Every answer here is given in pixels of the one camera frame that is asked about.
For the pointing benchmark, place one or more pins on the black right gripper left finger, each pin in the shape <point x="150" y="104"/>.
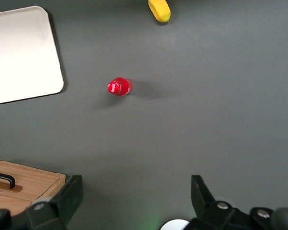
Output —
<point x="67" y="198"/>

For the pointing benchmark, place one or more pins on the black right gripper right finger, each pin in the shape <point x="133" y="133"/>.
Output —
<point x="204" y="198"/>

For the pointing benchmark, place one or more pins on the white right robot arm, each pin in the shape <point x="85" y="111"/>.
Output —
<point x="174" y="225"/>

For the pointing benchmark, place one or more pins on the oak wood drawer cabinet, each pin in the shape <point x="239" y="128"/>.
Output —
<point x="38" y="171"/>

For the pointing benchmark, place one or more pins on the small red cola bottle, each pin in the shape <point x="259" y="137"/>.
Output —
<point x="120" y="86"/>

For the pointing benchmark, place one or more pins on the beige plastic tray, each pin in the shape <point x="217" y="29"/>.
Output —
<point x="24" y="55"/>

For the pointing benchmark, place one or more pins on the yellow foam toy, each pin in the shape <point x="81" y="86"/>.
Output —
<point x="160" y="10"/>

